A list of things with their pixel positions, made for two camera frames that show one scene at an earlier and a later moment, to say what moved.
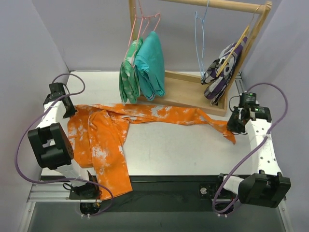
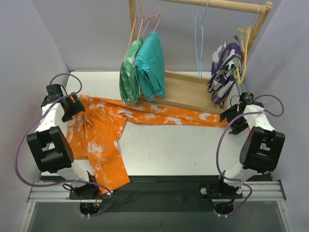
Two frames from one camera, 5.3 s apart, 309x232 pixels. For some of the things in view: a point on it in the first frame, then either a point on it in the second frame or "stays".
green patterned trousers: x=129 y=82 stays
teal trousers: x=149 y=62 stays
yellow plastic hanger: x=234 y=48 -> x=243 y=32
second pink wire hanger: x=148 y=17 stays
